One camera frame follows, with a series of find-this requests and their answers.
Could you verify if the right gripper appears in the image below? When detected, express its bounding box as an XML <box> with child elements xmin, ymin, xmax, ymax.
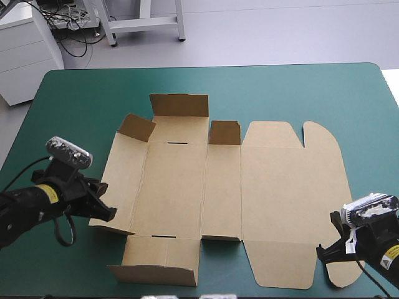
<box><xmin>315</xmin><ymin>211</ymin><xmax>384</xmax><ymax>265</ymax></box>

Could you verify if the black floor cable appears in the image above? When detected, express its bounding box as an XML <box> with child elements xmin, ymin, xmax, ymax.
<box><xmin>31</xmin><ymin>0</ymin><xmax>106</xmax><ymax>59</ymax></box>

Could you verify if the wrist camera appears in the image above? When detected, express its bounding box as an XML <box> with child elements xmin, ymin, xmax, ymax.
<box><xmin>340</xmin><ymin>192</ymin><xmax>399</xmax><ymax>230</ymax></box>
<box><xmin>46</xmin><ymin>136</ymin><xmax>94</xmax><ymax>170</ymax></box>

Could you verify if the white drawer cabinet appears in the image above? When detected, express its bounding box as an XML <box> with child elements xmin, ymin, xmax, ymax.
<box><xmin>0</xmin><ymin>0</ymin><xmax>65</xmax><ymax>107</ymax></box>

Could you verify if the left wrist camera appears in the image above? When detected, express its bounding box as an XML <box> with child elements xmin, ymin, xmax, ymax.
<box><xmin>46</xmin><ymin>136</ymin><xmax>94</xmax><ymax>170</ymax></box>

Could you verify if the white metal table frame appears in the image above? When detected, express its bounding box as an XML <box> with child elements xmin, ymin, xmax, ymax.
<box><xmin>99</xmin><ymin>0</ymin><xmax>187</xmax><ymax>48</ymax></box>

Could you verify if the brown cardboard box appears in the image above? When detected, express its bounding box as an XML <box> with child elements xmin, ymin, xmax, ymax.
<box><xmin>88</xmin><ymin>93</ymin><xmax>364</xmax><ymax>289</ymax></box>

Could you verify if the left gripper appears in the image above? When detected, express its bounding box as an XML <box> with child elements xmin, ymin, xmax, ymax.
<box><xmin>46</xmin><ymin>159</ymin><xmax>117</xmax><ymax>223</ymax></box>

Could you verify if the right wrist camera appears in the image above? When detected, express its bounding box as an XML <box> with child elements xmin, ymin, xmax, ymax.
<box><xmin>340</xmin><ymin>192</ymin><xmax>399</xmax><ymax>230</ymax></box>

